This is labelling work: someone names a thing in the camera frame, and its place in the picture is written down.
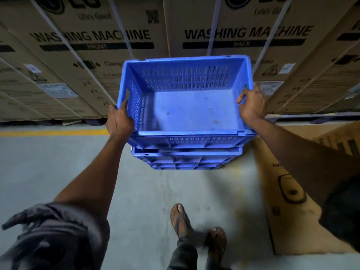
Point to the person's left hand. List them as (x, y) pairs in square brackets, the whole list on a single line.
[(119, 122)]

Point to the person's right hand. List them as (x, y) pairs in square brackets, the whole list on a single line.
[(254, 105)]

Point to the blue crate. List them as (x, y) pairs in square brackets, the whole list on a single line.
[(191, 112), (185, 160)]

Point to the person's right forearm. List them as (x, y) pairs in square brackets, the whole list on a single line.
[(303, 157)]

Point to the person's left forearm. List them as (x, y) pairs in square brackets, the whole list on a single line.
[(92, 179)]

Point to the person's left foot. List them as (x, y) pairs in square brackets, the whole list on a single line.
[(180, 219)]

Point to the person's foot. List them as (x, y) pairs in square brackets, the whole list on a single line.
[(215, 241), (180, 219)]

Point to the person's left brown sandal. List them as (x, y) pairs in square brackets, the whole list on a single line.
[(177, 230)]

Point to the person's grey patterned shirt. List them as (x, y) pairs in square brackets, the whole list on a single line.
[(56, 239)]

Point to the person's right foot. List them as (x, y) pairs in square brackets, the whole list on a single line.
[(215, 241)]

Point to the person's grey trousers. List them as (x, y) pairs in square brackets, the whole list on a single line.
[(182, 255)]

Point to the dark pallet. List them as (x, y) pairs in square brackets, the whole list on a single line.
[(92, 121)]

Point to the blue plastic pallet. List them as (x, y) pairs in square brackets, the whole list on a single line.
[(323, 118)]

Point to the row of washing machine boxes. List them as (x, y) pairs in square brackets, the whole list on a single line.
[(84, 39)]

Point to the orange cardboard box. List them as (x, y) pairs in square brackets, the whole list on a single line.
[(348, 137)]

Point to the flat orange cardboard sheet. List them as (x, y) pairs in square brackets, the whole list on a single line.
[(281, 222)]

